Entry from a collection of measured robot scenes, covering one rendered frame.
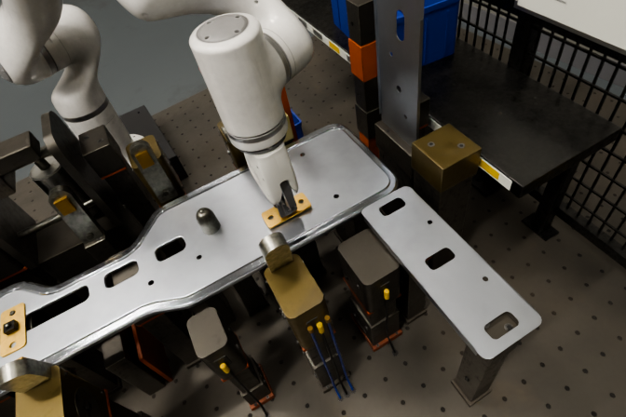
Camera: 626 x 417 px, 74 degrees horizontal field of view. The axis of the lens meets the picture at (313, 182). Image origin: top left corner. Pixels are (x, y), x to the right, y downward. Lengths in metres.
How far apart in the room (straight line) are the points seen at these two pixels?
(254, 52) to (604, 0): 0.54
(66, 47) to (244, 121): 0.67
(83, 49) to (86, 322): 0.64
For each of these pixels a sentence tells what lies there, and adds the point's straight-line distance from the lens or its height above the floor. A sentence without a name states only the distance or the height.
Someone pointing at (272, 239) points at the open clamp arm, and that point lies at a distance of 0.55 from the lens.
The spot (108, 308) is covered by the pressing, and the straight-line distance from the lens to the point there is 0.75.
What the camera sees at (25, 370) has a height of 1.09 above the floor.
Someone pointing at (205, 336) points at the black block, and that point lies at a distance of 0.66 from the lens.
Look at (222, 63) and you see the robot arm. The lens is 0.48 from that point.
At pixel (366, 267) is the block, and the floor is 0.98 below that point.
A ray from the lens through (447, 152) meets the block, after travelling 0.71.
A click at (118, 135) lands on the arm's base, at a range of 1.25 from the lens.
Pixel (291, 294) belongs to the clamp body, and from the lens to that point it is 0.59.
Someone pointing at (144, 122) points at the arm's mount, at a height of 0.80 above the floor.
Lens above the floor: 1.56
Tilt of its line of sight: 48 degrees down
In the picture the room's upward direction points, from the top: 14 degrees counter-clockwise
